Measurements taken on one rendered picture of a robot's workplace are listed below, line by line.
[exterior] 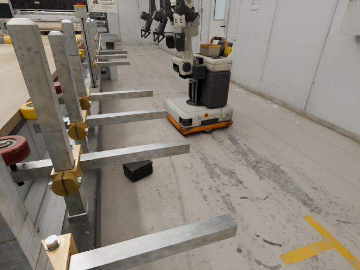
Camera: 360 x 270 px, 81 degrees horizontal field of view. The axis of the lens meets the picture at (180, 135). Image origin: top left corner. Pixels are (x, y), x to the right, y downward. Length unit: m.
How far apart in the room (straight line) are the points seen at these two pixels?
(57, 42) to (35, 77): 0.25
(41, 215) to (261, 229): 1.21
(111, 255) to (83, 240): 0.19
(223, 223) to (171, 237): 0.10
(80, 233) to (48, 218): 0.20
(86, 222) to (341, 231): 1.52
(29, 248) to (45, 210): 0.51
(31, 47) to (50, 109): 0.10
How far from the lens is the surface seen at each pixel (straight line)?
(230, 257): 1.37
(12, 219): 0.26
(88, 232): 0.58
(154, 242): 0.39
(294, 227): 1.63
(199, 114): 2.30
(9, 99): 0.92
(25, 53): 0.44
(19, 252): 0.28
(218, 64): 2.29
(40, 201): 0.84
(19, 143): 0.56
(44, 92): 0.45
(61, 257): 0.40
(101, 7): 4.70
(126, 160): 0.56
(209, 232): 0.40
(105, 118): 0.77
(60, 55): 0.68
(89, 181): 0.72
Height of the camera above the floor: 1.14
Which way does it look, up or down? 28 degrees down
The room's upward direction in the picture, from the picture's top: 1 degrees clockwise
